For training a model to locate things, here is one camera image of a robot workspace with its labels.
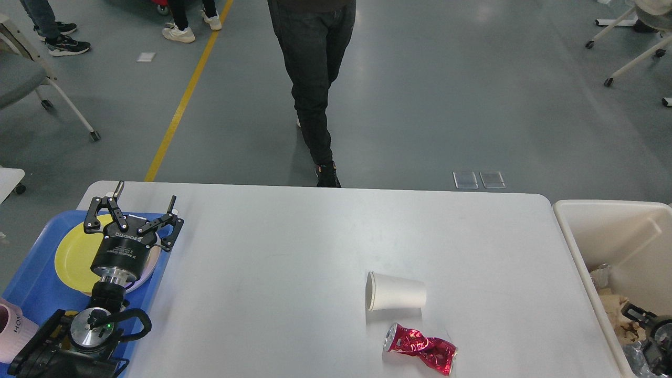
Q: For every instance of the blue plastic tray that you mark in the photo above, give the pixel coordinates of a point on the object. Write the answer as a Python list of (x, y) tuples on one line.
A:
[(38, 291)]

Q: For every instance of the crushed red can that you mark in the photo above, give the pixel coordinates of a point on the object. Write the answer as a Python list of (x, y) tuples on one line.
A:
[(436, 353)]

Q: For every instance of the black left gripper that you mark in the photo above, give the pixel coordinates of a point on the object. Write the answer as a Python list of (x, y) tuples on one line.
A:
[(123, 254)]

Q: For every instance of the pink mug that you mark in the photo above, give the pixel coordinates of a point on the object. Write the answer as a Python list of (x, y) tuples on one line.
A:
[(16, 331)]

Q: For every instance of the yellow plastic plate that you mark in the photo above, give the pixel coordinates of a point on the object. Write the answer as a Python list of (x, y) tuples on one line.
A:
[(75, 254)]

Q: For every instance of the person in dark clothes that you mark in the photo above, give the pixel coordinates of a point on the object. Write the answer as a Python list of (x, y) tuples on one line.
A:
[(313, 37)]

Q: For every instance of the floor socket plate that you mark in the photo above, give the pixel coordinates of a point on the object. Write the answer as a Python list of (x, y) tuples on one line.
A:
[(492, 180), (465, 180)]

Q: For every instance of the person in blue jeans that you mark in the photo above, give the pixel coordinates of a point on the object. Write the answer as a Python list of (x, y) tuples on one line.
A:
[(55, 34)]

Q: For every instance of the grey office chair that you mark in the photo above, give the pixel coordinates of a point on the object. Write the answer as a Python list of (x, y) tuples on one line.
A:
[(24, 71)]

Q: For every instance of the right floor socket plate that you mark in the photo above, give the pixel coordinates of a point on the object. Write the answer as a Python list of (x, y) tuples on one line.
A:
[(492, 180)]

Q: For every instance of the white paper cup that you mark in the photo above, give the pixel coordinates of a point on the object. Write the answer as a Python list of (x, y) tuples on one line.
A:
[(384, 292)]

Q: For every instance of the pink plate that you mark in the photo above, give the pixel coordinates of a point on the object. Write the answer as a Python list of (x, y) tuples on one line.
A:
[(149, 267)]

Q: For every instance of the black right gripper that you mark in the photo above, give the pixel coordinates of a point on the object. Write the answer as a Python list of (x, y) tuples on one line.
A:
[(657, 346)]

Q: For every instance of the white side table corner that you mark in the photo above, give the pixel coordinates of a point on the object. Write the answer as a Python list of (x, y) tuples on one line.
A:
[(10, 177)]

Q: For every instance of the person with white sneakers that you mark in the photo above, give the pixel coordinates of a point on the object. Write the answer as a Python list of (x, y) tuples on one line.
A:
[(180, 30)]

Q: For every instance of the beige plastic bin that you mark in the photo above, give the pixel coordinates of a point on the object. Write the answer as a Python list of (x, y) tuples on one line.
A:
[(634, 239)]

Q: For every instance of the red cart on floor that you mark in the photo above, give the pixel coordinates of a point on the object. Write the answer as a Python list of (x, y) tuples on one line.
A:
[(161, 7)]

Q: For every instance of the left floor socket plate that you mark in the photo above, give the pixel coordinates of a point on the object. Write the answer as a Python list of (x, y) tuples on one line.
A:
[(465, 180)]

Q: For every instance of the aluminium foil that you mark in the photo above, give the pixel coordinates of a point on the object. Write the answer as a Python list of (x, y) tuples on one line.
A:
[(600, 276), (636, 359)]

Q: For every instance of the brown paper ball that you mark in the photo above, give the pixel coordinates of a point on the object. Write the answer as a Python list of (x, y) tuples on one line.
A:
[(626, 331)]

